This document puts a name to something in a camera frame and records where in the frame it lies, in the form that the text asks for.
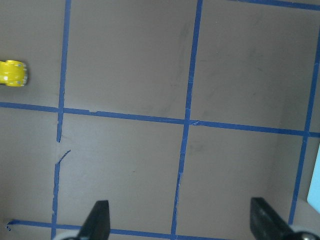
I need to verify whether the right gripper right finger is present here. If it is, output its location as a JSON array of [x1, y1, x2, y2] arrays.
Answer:
[[250, 197, 320, 240]]

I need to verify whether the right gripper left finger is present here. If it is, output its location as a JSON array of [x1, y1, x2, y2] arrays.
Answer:
[[77, 200, 110, 240]]

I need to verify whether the yellow beetle toy car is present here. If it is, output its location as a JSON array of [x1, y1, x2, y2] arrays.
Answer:
[[0, 60, 28, 87]]

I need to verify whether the turquoise plastic bin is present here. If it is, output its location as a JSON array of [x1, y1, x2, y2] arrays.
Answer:
[[307, 143, 320, 214]]

